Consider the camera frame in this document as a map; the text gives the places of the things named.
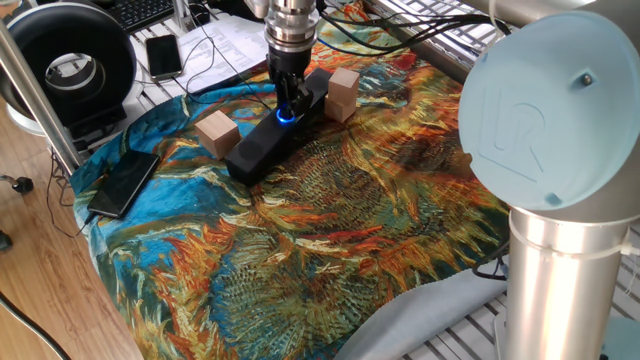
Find silver metal frame post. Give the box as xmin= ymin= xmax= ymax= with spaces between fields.
xmin=0 ymin=19 xmax=84 ymax=176

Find black round ring device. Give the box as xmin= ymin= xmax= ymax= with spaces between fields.
xmin=0 ymin=2 xmax=138 ymax=141

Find thick black floor cable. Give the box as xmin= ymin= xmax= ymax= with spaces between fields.
xmin=0 ymin=292 xmax=71 ymax=360

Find sunflower painting cloth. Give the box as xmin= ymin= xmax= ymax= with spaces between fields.
xmin=69 ymin=4 xmax=511 ymax=360

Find small black smartphone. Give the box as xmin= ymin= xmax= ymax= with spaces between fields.
xmin=145 ymin=33 xmax=184 ymax=83

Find light grey blue cloth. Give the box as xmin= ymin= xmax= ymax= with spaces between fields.
xmin=332 ymin=259 xmax=511 ymax=360

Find aluminium table edge rail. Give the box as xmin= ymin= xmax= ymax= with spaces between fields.
xmin=364 ymin=0 xmax=476 ymax=86

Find wooden cube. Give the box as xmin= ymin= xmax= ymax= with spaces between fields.
xmin=327 ymin=67 xmax=361 ymax=107
xmin=323 ymin=95 xmax=358 ymax=124
xmin=194 ymin=110 xmax=241 ymax=160

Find black keyboard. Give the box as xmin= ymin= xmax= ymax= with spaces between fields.
xmin=107 ymin=0 xmax=176 ymax=34

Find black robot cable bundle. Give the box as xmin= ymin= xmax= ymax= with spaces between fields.
xmin=317 ymin=0 xmax=514 ymax=56

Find black soundbar speaker with knob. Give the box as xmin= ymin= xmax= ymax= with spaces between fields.
xmin=224 ymin=67 xmax=334 ymax=187

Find white printed paper sheets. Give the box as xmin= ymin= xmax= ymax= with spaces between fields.
xmin=172 ymin=14 xmax=269 ymax=95

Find thin black speaker cable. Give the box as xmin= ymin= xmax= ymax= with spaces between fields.
xmin=182 ymin=0 xmax=274 ymax=109

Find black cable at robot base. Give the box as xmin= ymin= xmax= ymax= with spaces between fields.
xmin=470 ymin=242 xmax=511 ymax=282

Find thin black phone cable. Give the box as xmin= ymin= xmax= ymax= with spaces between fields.
xmin=44 ymin=147 xmax=96 ymax=239

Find large black smartphone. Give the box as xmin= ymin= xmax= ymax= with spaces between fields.
xmin=86 ymin=149 xmax=161 ymax=220

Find black chair caster wheel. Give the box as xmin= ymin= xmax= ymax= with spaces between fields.
xmin=0 ymin=173 xmax=35 ymax=195

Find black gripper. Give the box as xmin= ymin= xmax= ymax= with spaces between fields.
xmin=266 ymin=47 xmax=315 ymax=121

